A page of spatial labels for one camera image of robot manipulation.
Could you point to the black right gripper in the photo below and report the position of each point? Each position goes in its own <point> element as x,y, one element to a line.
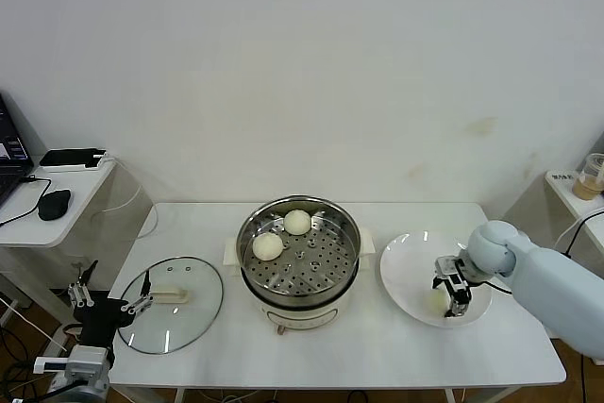
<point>458,287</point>

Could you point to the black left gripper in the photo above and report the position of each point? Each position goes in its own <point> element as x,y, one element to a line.
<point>101,313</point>

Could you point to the white steamed baozi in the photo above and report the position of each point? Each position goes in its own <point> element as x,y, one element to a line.
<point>268,247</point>
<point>296,222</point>
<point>435,301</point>

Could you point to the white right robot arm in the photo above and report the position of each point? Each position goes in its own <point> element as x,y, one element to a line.
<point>542,290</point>

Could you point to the steel steamer pot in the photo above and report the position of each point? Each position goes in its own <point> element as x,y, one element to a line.
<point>307,271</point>

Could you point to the white round plate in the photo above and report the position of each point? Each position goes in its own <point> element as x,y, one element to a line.
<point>406,275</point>

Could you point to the black computer mouse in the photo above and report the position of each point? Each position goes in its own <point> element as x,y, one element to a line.
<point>53,205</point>

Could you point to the black phone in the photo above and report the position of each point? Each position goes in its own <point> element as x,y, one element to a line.
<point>66,156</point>

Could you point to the cream electric cooker base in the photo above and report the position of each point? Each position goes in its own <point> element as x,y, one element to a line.
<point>302,315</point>

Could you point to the black laptop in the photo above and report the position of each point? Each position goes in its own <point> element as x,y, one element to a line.
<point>9,176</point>

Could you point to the plastic iced coffee cup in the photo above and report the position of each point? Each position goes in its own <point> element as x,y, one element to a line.
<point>585,183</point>

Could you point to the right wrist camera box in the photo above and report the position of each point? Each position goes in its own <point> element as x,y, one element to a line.
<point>447,265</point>

